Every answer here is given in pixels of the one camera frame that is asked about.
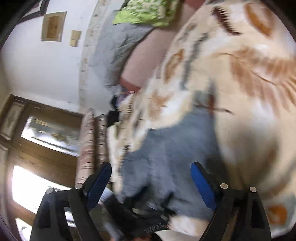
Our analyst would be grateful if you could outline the striped beige cushion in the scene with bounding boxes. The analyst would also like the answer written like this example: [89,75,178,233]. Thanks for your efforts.
[75,109,95,184]
[95,114,109,168]

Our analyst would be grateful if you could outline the striped beige lower cushion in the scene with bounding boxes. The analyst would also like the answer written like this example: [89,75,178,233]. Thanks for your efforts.
[95,114,109,168]

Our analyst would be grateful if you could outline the pink sofa backrest cushion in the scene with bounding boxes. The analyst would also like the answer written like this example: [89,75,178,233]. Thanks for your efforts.
[120,0,204,92]

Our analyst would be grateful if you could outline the framed wall picture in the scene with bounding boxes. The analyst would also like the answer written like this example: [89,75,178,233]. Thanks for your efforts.
[19,0,49,23]

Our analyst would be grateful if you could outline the beige wall switch plate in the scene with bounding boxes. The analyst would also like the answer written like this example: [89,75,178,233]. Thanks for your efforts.
[41,11,67,42]

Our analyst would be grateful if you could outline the grey quilted pillow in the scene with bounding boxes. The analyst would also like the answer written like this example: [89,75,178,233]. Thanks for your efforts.
[89,11,154,94]

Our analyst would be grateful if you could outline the black garment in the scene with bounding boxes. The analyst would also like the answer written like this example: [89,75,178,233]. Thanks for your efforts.
[107,95,119,127]

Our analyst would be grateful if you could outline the blue denim pants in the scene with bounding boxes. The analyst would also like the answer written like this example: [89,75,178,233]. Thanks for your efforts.
[117,108,228,220]

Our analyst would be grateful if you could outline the striped beige upper cushion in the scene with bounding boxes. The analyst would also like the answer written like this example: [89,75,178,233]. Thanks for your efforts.
[75,109,95,184]

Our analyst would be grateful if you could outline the green patterned folded cloth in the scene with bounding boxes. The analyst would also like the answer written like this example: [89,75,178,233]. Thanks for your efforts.
[113,0,180,27]

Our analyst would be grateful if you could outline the beige leaf-print blanket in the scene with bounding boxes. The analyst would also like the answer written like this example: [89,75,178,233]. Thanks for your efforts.
[107,1,295,238]

